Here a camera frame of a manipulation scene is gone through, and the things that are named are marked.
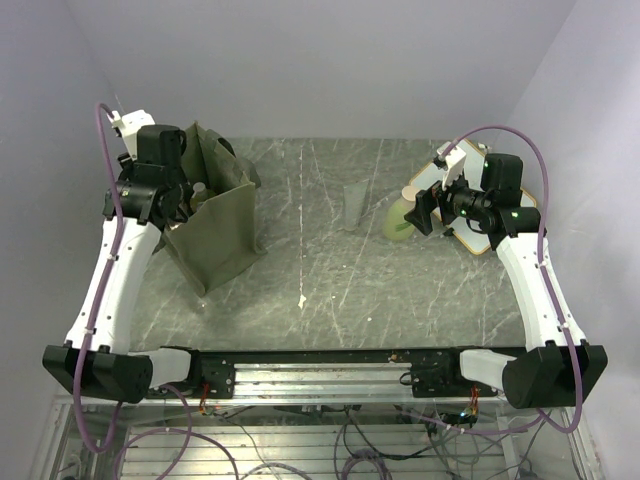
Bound aluminium rail frame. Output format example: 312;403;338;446
54;349;566;406

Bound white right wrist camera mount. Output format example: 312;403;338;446
433;142;466;191

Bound loose cables under table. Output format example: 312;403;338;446
199;389;551;480

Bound green bottle pink pump cap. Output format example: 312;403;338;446
382;185;419;241

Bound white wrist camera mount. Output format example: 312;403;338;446
110;110;156;161
433;142;466;191

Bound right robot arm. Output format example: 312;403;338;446
404;154;608;409

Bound grey squeeze tube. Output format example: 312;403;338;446
343;180;369;232

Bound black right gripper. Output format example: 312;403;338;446
404;163;492;235

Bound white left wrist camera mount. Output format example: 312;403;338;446
110;110;156;161

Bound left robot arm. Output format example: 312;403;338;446
42;124;204;403

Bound yellow framed whiteboard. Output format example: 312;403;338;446
408;137;537;256

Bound green canvas bag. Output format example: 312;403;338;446
160;122;266;297

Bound yellow-green lotion bottle white cap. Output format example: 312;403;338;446
190;182;215;212

